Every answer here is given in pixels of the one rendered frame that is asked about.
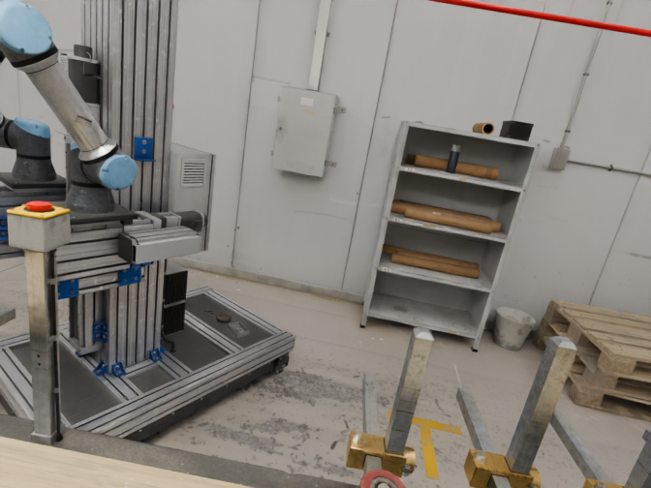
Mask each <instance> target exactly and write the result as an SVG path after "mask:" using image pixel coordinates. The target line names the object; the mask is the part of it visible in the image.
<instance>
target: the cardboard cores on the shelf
mask: <svg viewBox="0 0 651 488"><path fill-rule="evenodd" d="M448 161H449V160H448V159H442V158H437V157H431V156H425V155H420V154H417V155H412V154H408V156H407V160H406V164H411V165H414V166H418V167H423V168H433V169H438V170H443V171H446V169H447V165H448ZM455 173H460V174H465V175H471V176H476V177H481V178H486V179H492V180H496V179H497V178H498V175H499V169H498V168H491V167H486V166H480V165H475V164H469V163H464V162H457V166H456V170H455ZM390 212H393V213H398V214H403V215H404V217H405V218H410V219H415V220H420V221H424V222H429V223H434V224H439V225H444V226H449V227H454V228H459V229H467V230H472V231H477V232H482V233H488V234H490V233H491V232H497V233H498V232H499V230H500V227H501V223H500V222H495V221H492V219H491V218H488V217H486V216H482V215H477V214H472V213H467V212H461V211H456V210H451V209H446V208H442V207H437V206H431V205H426V204H421V203H416V202H411V201H406V200H401V199H400V200H393V201H392V206H391V209H390ZM382 253H387V254H391V258H390V262H393V263H399V264H404V265H409V266H413V267H418V268H424V269H429V270H434V271H439V272H444V273H449V274H454V275H459V276H464V277H470V278H475V279H478V278H479V276H480V270H479V267H480V265H479V264H478V263H474V262H470V261H466V260H461V259H452V258H447V257H443V256H438V255H433V254H428V253H424V252H419V251H415V250H410V249H405V248H400V247H395V246H390V245H387V244H384V245H383V249H382Z"/></svg>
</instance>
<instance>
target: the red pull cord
mask: <svg viewBox="0 0 651 488"><path fill-rule="evenodd" d="M428 1H434V2H440V3H446V4H452V5H457V6H463V7H469V8H475V9H481V10H487V11H492V12H498V13H504V14H510V15H522V16H528V17H533V18H539V19H545V20H551V21H557V22H563V23H568V24H574V25H580V26H586V27H592V28H598V29H604V30H609V31H615V32H621V33H627V34H634V35H639V36H645V37H651V30H647V29H641V28H634V27H629V26H623V25H617V24H611V23H605V22H599V21H594V20H588V19H582V18H576V17H570V16H564V15H554V14H547V13H541V12H535V11H529V10H523V9H518V8H512V7H506V6H500V5H494V4H488V3H482V2H477V1H471V0H428Z"/></svg>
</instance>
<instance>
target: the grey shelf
mask: <svg viewBox="0 0 651 488"><path fill-rule="evenodd" d="M400 124H401V125H400V130H399V135H398V140H397V143H396V148H395V153H394V157H393V162H392V167H391V172H390V176H389V181H388V185H387V193H386V198H385V202H384V206H383V212H382V217H381V221H380V225H379V230H378V234H377V239H376V244H375V249H374V251H373V252H374V253H373V258H372V262H371V266H370V271H369V276H368V280H367V285H366V290H365V295H364V298H363V302H362V306H363V313H362V320H361V323H360V327H361V328H365V325H366V321H367V316H368V317H373V318H378V319H384V320H394V321H398V322H402V323H406V324H409V325H414V326H418V327H423V328H428V329H432V330H437V331H442V332H447V333H450V334H455V335H460V336H465V337H469V338H474V339H476V340H475V343H474V346H473V347H471V350H472V351H474V352H478V347H479V343H480V340H481V335H482V333H483V330H484V326H485V323H486V320H487V317H488V314H489V310H490V307H491V304H492V301H493V298H494V295H495V291H496V289H497V286H498V283H499V280H500V276H501V273H502V270H503V267H504V264H505V261H506V257H507V254H508V251H509V248H510V245H511V242H512V237H513V234H514V231H515V228H516V224H517V221H518V218H519V215H520V212H521V208H522V205H523V202H524V200H525V197H526V194H527V190H528V187H529V184H530V181H531V178H532V174H533V171H534V168H535V165H536V162H537V160H538V156H539V153H540V150H541V147H542V145H541V144H540V143H535V142H530V141H524V140H518V139H512V138H507V137H496V136H491V135H485V134H480V133H474V132H468V131H462V130H456V129H452V128H446V127H440V126H434V125H428V124H423V123H418V122H412V121H406V120H405V121H402V122H401V123H400ZM453 145H459V146H461V149H460V154H459V158H458V162H464V163H469V164H475V165H480V166H486V167H491V168H498V169H499V175H498V178H497V179H496V180H492V179H486V178H481V177H476V176H471V175H465V174H460V173H455V174H453V173H447V172H445V171H443V170H438V169H433V168H423V167H418V166H414V165H411V164H406V160H407V156H408V154H412V155H417V154H420V155H425V156H431V157H437V158H442V159H449V157H450V151H451V149H452V146H453ZM512 146H513V147H512ZM510 155H511V156H510ZM509 159H510V160H509ZM508 162H509V163H508ZM507 166H508V167H507ZM506 169H507V170H506ZM505 172H506V173H505ZM504 175H505V177H504ZM503 178H504V180H503ZM500 189H501V190H500ZM499 192H500V194H499ZM498 195H499V197H498ZM497 198H498V200H497ZM400 199H401V200H406V201H411V202H416V203H421V204H426V205H431V206H437V207H442V208H446V209H451V210H456V211H461V212H467V213H472V214H477V215H482V216H486V217H488V218H492V221H495V222H500V223H501V227H500V230H499V232H498V233H497V232H491V233H490V234H488V233H482V232H477V231H472V230H467V229H459V228H454V227H449V226H444V225H439V224H434V223H429V222H424V221H420V220H415V219H410V218H405V217H404V215H403V214H398V213H393V212H390V209H391V206H392V201H393V200H400ZM496 201H497V203H496ZM495 204H496V206H495ZM494 208H495V210H494ZM493 211H494V213H493ZM492 214H493V217H492ZM484 241H485V243H484ZM384 244H387V245H390V246H395V247H400V248H405V249H410V250H415V251H419V252H424V253H428V254H433V255H438V256H443V257H447V258H452V259H461V260H466V261H470V262H474V263H478V264H479V265H480V267H479V270H480V276H479V277H478V279H475V278H470V277H464V276H459V275H454V274H449V273H444V272H439V271H434V270H429V269H424V268H418V267H413V266H409V265H404V264H399V263H393V262H390V258H391V254H387V253H382V249H383V245H384ZM483 244H484V246H483ZM380 247H381V248H380ZM482 247H483V248H482ZM379 250H380V251H379ZM481 251H482V252H481ZM479 261H480V262H479ZM372 280H373V281H372ZM470 291H471V292H470ZM469 293H470V295H469ZM468 296H469V298H468ZM467 300H468V302H467ZM466 303H467V305H466ZM465 307H466V309H465ZM464 310H465V311H464Z"/></svg>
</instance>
